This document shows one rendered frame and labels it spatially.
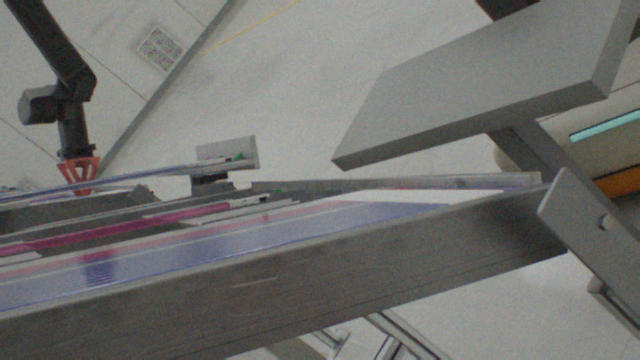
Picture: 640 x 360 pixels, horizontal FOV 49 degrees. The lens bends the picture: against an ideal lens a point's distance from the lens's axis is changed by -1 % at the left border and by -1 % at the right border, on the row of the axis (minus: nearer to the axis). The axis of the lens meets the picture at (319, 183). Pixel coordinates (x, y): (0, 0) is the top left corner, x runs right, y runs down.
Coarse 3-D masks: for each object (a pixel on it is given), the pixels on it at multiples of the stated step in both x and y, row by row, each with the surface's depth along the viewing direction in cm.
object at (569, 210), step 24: (552, 192) 54; (576, 192) 55; (552, 216) 54; (576, 216) 55; (600, 216) 56; (576, 240) 55; (600, 240) 57; (624, 240) 58; (600, 264) 57; (624, 264) 58; (624, 288) 58; (384, 336) 138
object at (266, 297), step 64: (512, 192) 59; (256, 256) 48; (320, 256) 50; (384, 256) 53; (448, 256) 55; (512, 256) 58; (0, 320) 41; (64, 320) 42; (128, 320) 44; (192, 320) 46; (256, 320) 48; (320, 320) 50
